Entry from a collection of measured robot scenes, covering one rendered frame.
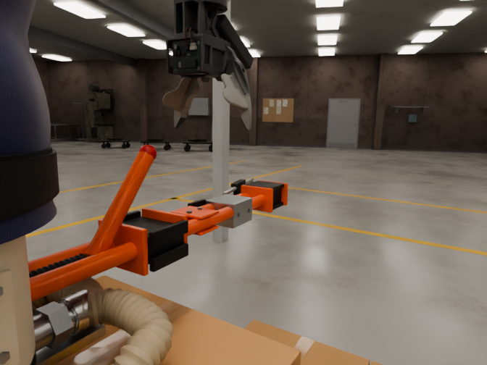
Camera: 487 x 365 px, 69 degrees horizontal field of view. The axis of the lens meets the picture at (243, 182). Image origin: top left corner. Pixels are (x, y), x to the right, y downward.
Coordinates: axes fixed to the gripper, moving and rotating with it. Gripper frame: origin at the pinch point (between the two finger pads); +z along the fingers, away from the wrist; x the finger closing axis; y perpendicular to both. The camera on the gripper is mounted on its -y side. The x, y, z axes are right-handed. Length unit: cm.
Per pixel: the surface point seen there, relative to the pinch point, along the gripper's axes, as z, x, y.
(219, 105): -14, -160, -231
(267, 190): 12.5, 3.3, -14.2
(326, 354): 67, 8, -46
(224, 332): 27.3, 10.9, 12.2
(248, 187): 12.2, -1.1, -14.1
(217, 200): 12.7, -0.3, -1.9
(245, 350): 27.3, 15.2, 13.9
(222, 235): 114, -157, -232
